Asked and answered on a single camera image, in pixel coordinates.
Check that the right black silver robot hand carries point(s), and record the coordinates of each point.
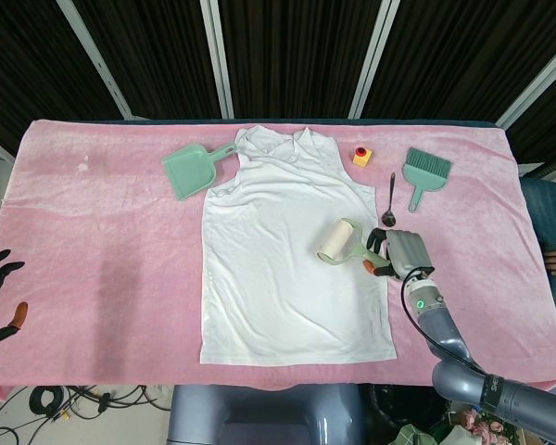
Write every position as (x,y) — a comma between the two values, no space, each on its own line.
(408,255)

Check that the green lint roller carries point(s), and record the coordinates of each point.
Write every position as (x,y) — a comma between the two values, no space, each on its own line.
(338,238)

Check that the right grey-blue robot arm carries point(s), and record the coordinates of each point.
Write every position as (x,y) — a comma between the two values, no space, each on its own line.
(438,320)

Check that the dark metal spoon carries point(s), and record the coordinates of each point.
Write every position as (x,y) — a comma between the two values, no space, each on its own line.
(389,218)

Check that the green plastic hand brush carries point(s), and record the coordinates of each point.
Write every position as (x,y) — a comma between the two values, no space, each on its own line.
(424,178)

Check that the yellow block with red button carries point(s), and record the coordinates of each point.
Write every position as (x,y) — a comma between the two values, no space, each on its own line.
(361,158)

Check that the white sleeveless shirt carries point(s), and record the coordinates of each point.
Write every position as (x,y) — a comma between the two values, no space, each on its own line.
(278,287)

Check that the pink fleece table cloth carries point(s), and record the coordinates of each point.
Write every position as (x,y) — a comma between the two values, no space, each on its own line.
(120,259)

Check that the person's blue jeans leg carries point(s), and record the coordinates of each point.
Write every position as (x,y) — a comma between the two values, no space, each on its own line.
(549,208)

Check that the black waste bin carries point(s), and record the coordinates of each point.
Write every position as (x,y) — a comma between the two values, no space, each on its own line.
(408,408)

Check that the black stand with knob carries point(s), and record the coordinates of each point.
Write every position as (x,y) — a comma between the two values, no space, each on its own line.
(551,167)

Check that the green folded cloth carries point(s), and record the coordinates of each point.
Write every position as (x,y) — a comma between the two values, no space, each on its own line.
(412,436)

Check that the pink artificial flowers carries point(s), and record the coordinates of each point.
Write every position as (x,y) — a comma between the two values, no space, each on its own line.
(482,428)

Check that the grey-blue robot torso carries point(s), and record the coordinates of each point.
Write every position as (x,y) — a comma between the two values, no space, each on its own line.
(259,412)

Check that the green plastic dustpan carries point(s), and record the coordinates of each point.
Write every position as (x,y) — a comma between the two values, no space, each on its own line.
(190,174)

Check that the white partition post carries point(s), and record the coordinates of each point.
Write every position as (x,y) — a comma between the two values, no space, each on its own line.
(97,65)
(537,83)
(375,55)
(218,60)

